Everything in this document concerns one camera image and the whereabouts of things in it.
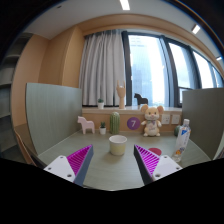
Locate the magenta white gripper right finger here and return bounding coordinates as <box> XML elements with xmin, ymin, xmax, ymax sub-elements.
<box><xmin>134</xmin><ymin>145</ymin><xmax>182</xmax><ymax>185</ymax></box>

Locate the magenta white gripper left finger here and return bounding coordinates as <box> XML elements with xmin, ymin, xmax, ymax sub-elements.
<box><xmin>44</xmin><ymin>145</ymin><xmax>94</xmax><ymax>186</ymax></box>

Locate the clear plastic water bottle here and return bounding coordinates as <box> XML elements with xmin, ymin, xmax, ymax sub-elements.
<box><xmin>172</xmin><ymin>119</ymin><xmax>191</xmax><ymax>162</ymax></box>

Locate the red round coaster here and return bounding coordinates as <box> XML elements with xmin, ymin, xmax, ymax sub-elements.
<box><xmin>148</xmin><ymin>148</ymin><xmax>162</xmax><ymax>156</ymax></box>

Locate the pale yellow paper cup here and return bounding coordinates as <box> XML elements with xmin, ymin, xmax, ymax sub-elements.
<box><xmin>109</xmin><ymin>135</ymin><xmax>127</xmax><ymax>156</ymax></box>

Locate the plush mouse toy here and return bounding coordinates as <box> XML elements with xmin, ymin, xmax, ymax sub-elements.
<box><xmin>141</xmin><ymin>104</ymin><xmax>164</xmax><ymax>137</ymax></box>

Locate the pink wooden horse figure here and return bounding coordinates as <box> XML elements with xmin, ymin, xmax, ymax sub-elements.
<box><xmin>78</xmin><ymin>116</ymin><xmax>95</xmax><ymax>133</ymax></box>

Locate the round green cactus figure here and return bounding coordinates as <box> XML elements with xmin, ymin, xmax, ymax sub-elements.
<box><xmin>174</xmin><ymin>125</ymin><xmax>181</xmax><ymax>136</ymax></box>

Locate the purple round number sign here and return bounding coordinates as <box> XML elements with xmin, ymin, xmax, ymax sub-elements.
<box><xmin>127</xmin><ymin>117</ymin><xmax>140</xmax><ymax>130</ymax></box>

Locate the small potted plant on desk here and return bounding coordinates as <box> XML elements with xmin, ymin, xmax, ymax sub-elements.
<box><xmin>99</xmin><ymin>122</ymin><xmax>106</xmax><ymax>135</ymax></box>

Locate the left grey desk partition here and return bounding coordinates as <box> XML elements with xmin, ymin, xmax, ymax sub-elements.
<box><xmin>25</xmin><ymin>83</ymin><xmax>82</xmax><ymax>155</ymax></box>

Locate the grey desk partition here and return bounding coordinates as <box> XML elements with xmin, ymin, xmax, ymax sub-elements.
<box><xmin>25</xmin><ymin>83</ymin><xmax>82</xmax><ymax>155</ymax></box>
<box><xmin>182</xmin><ymin>88</ymin><xmax>224</xmax><ymax>159</ymax></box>

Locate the tall green cactus figure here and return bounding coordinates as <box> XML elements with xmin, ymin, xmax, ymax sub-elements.
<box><xmin>110</xmin><ymin>112</ymin><xmax>120</xmax><ymax>134</ymax></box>

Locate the grey shelf unit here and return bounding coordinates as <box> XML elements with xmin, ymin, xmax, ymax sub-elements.
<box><xmin>0</xmin><ymin>33</ymin><xmax>32</xmax><ymax>158</ymax></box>

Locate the black horse figure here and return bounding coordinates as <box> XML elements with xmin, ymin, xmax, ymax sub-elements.
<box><xmin>134</xmin><ymin>93</ymin><xmax>148</xmax><ymax>106</ymax></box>

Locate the small potted plant on sill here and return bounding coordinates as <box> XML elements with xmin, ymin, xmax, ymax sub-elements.
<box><xmin>98</xmin><ymin>98</ymin><xmax>104</xmax><ymax>109</ymax></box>

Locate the right grey desk partition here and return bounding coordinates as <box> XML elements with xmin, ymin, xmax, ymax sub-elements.
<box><xmin>182</xmin><ymin>88</ymin><xmax>224</xmax><ymax>159</ymax></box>

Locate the wooden hand sculpture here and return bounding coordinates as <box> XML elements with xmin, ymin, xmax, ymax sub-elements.
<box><xmin>116</xmin><ymin>85</ymin><xmax>126</xmax><ymax>109</ymax></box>

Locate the grey curtain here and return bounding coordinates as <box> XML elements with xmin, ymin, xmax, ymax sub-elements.
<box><xmin>79</xmin><ymin>29</ymin><xmax>126</xmax><ymax>106</ymax></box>

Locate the white wall socket left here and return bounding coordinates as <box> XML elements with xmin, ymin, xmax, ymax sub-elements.
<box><xmin>161</xmin><ymin>114</ymin><xmax>170</xmax><ymax>124</ymax></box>

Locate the white wall socket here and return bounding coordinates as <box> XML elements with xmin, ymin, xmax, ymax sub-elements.
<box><xmin>171</xmin><ymin>115</ymin><xmax>180</xmax><ymax>124</ymax></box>
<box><xmin>161</xmin><ymin>114</ymin><xmax>170</xmax><ymax>124</ymax></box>

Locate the white wall socket right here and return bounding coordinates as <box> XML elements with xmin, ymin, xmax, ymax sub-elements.
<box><xmin>171</xmin><ymin>115</ymin><xmax>180</xmax><ymax>124</ymax></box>

